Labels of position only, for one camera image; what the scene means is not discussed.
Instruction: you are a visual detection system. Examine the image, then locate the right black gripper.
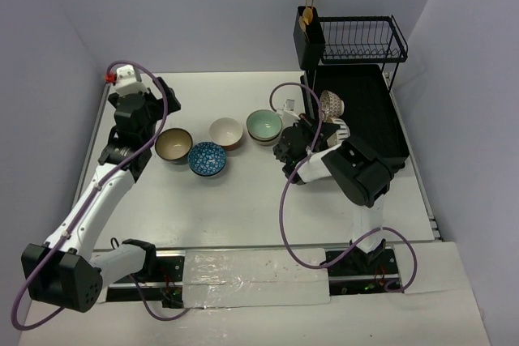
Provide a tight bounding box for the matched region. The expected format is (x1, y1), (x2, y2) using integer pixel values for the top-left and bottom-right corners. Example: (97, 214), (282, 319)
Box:
(295, 113), (341, 149)

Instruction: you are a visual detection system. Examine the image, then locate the white striped bowl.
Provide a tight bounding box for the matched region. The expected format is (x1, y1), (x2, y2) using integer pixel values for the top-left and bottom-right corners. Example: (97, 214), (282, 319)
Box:
(326, 117), (350, 147)

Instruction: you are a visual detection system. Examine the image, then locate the brown lattice pattern bowl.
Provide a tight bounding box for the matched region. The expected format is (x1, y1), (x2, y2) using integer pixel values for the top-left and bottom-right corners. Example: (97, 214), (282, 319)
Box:
(320, 90), (345, 121)

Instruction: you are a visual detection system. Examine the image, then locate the blue geometric pattern bowl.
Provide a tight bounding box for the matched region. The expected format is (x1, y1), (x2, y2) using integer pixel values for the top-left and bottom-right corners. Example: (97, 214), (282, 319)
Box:
(187, 142), (227, 177)

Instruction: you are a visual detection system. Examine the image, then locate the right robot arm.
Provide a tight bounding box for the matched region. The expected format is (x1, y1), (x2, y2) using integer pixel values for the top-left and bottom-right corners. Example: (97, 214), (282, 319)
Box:
(273, 118), (394, 274)

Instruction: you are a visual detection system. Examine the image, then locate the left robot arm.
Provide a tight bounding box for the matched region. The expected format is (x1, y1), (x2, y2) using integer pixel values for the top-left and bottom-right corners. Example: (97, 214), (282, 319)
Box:
(21, 77), (181, 312)

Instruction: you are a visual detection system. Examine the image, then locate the black dish rack tray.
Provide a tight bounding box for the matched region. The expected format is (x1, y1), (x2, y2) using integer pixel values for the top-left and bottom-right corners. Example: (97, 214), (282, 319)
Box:
(300, 64), (410, 173)

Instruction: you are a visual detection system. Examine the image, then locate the mint green bowl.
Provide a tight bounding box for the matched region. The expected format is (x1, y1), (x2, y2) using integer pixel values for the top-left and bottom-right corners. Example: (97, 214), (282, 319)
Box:
(246, 109), (283, 146)

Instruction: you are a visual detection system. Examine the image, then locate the brown beige bowl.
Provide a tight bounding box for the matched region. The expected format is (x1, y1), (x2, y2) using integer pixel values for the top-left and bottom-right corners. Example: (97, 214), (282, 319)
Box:
(154, 128), (194, 164)

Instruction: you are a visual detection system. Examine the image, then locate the white red bowl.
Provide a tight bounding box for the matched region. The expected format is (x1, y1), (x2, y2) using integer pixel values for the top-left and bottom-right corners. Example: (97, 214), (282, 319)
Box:
(208, 117), (243, 150)

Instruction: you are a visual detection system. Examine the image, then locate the black cutlery holder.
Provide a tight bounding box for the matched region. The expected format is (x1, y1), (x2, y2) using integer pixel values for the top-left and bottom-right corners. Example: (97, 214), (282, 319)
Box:
(293, 6), (326, 70)

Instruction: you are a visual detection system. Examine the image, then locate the gold spoon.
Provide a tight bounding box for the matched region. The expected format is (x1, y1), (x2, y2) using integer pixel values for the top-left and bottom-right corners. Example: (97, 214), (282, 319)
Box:
(298, 6), (313, 43)

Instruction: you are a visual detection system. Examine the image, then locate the white taped sheet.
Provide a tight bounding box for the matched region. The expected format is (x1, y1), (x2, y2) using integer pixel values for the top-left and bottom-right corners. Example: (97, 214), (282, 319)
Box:
(182, 249), (331, 309)

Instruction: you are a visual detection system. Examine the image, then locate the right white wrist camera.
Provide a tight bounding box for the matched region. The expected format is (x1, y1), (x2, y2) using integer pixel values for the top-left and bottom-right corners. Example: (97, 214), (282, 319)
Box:
(275, 99), (300, 119)

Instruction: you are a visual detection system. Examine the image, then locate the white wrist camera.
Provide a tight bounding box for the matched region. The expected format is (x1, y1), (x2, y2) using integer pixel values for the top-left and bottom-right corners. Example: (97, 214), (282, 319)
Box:
(275, 99), (300, 119)
(105, 65), (147, 96)

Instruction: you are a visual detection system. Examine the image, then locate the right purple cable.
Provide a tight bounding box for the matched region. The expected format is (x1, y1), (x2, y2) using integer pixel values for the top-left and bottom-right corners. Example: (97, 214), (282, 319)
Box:
(268, 82), (418, 294)

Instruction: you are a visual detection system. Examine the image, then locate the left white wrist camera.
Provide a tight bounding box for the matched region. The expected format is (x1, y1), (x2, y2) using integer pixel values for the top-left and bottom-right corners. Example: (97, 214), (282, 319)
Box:
(105, 65), (147, 96)

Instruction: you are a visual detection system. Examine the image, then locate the black wire upper rack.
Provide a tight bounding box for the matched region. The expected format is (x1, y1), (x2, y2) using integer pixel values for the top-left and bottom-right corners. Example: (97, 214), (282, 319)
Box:
(318, 15), (408, 66)

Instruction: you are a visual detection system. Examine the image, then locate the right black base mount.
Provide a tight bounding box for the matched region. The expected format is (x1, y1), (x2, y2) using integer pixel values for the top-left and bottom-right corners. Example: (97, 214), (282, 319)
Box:
(328, 240), (401, 296)

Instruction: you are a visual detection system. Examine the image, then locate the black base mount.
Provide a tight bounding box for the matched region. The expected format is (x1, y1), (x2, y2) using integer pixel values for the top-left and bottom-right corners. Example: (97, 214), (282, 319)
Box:
(105, 250), (186, 309)
(328, 240), (401, 296)

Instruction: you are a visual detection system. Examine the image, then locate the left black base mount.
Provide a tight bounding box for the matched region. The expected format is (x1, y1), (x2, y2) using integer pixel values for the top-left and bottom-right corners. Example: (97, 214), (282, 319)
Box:
(105, 250), (186, 309)

